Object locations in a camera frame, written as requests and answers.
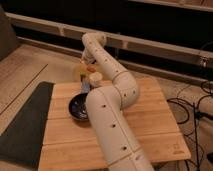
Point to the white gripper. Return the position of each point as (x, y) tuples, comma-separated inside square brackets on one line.
[(88, 58)]

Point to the dark floor mat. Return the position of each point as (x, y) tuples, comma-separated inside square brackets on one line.
[(21, 142)]

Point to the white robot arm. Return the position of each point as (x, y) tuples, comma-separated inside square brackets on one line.
[(104, 105)]

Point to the dark ceramic bowl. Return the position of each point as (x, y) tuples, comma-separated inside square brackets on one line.
[(77, 108)]

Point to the white ceramic cup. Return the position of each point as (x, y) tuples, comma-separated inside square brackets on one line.
[(95, 79)]

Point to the blue small object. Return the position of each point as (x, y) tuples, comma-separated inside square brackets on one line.
[(85, 87)]

